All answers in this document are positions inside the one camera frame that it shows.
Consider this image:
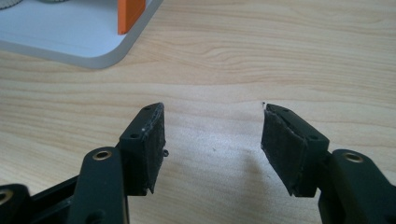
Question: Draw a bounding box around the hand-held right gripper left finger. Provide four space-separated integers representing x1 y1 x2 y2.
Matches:
119 102 170 197

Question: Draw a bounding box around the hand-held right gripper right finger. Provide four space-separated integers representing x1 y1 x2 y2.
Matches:
260 103 331 198

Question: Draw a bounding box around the white two-tier rack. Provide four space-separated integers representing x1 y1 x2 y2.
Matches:
0 0 164 70

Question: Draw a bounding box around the grey white child's shoe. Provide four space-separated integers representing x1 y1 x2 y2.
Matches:
0 0 23 10

